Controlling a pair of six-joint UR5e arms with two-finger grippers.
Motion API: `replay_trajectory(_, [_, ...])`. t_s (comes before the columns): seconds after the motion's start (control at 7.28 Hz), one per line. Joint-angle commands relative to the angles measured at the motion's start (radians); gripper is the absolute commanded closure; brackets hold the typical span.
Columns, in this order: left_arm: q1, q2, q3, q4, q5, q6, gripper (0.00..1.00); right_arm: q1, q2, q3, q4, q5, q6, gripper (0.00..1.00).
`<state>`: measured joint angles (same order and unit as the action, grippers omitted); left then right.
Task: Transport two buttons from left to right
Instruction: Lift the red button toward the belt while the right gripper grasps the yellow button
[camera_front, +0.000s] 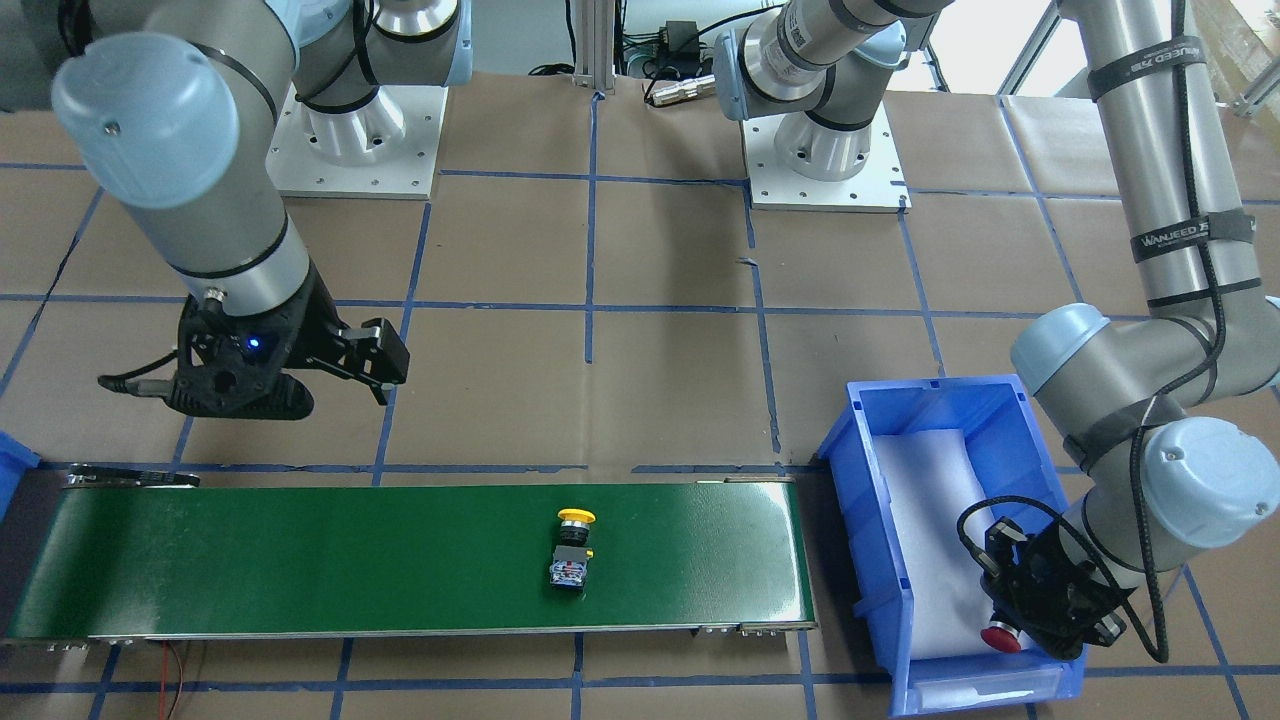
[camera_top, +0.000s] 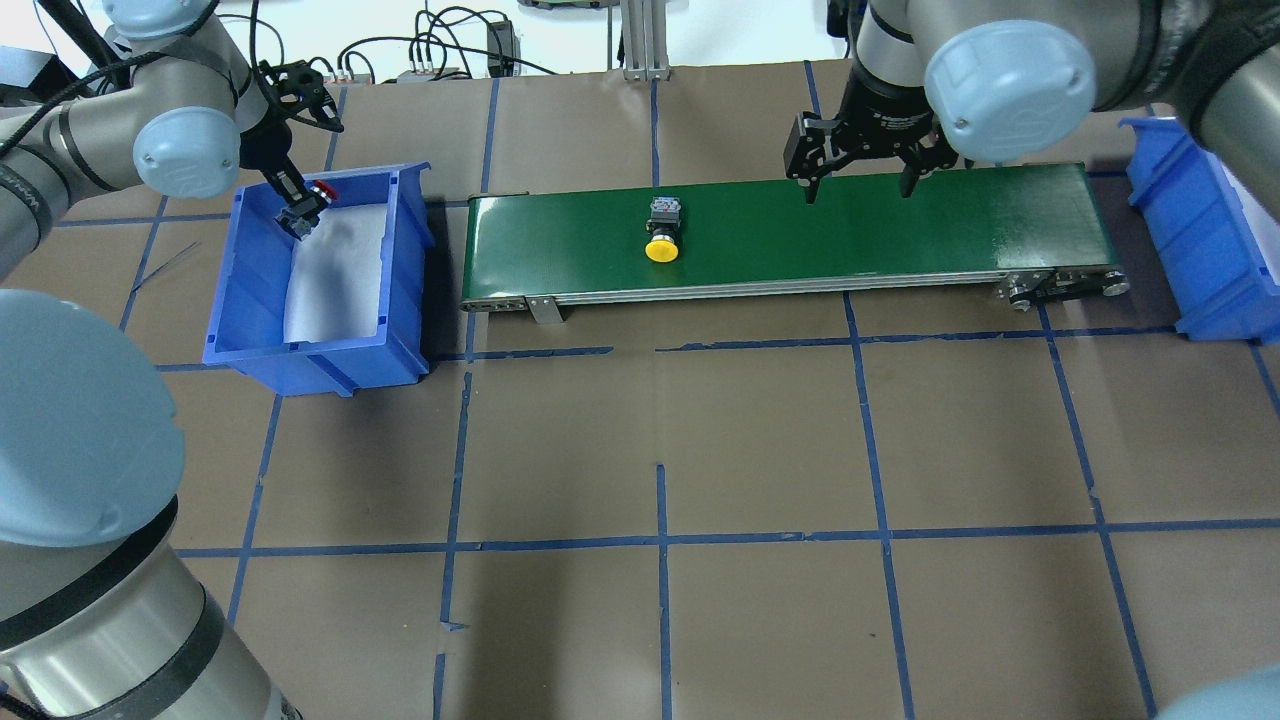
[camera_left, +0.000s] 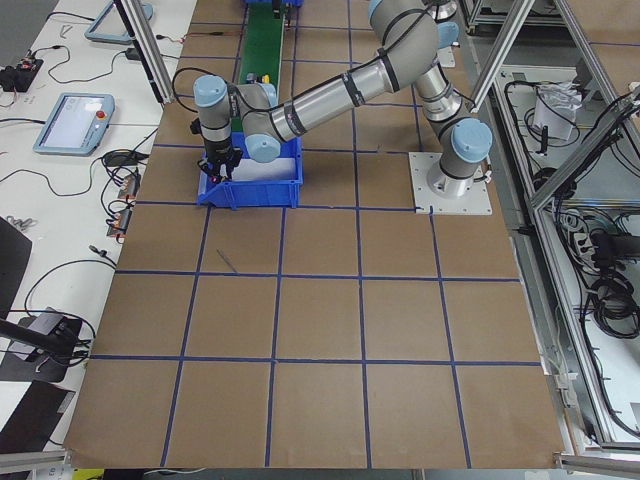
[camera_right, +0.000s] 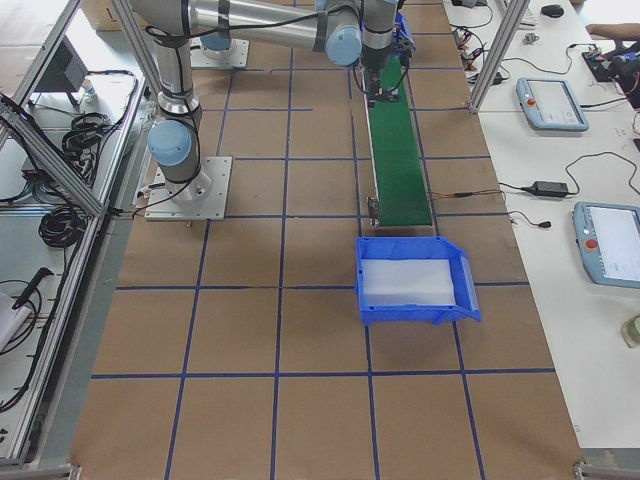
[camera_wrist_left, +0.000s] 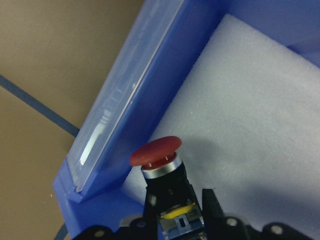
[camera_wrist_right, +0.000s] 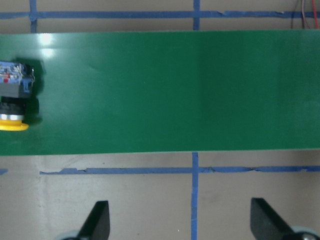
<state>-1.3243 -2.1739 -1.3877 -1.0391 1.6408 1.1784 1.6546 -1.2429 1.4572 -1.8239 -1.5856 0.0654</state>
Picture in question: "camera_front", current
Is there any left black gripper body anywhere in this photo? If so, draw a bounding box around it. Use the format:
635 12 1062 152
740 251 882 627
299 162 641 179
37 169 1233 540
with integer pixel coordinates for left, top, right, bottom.
986 530 1082 651

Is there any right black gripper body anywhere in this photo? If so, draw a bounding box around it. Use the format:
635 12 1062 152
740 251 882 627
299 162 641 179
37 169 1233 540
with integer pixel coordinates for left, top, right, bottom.
165 265 411 419

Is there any red push button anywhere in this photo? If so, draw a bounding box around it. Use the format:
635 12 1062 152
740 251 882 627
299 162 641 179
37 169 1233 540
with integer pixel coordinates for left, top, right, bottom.
980 611 1024 653

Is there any yellow push button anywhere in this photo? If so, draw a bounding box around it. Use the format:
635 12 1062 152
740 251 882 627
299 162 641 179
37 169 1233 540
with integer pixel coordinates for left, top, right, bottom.
548 509 596 591

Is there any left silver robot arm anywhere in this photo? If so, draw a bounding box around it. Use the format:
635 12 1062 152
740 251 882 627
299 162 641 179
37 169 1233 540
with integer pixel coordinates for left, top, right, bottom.
956 1 1277 662

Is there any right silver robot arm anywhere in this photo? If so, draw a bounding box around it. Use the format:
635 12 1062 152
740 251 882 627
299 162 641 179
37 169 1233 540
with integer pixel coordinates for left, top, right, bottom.
23 1 471 420

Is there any blue plastic bin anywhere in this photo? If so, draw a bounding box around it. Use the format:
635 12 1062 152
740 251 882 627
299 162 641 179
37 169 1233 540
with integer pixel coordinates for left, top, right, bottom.
817 375 1085 717
0 430 42 520

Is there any white foam pad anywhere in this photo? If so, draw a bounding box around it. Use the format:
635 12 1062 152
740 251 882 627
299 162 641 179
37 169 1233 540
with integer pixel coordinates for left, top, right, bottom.
872 429 995 660

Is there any green conveyor belt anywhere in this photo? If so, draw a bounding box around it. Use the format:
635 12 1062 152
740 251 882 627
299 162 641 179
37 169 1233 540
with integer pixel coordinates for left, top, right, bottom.
3 480 817 643

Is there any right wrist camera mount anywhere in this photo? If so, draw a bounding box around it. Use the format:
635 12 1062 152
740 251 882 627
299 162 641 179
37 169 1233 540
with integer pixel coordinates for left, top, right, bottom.
164 288 314 421

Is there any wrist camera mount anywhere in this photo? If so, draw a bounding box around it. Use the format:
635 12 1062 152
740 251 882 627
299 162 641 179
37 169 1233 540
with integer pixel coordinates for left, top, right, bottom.
956 495 1170 664
164 288 314 421

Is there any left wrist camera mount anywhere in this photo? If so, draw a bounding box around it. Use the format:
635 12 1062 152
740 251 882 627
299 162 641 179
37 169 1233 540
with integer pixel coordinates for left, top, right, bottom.
956 495 1170 664

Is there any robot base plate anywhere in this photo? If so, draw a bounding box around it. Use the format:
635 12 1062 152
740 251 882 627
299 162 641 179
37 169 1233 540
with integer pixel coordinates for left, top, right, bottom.
740 105 913 213
266 86 451 200

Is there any red black conveyor wire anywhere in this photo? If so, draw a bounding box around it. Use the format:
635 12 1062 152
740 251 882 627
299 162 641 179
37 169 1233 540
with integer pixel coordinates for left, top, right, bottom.
160 642 186 720

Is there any aluminium frame post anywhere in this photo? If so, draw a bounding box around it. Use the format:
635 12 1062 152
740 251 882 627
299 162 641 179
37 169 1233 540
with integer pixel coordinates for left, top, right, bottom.
570 1 620 96

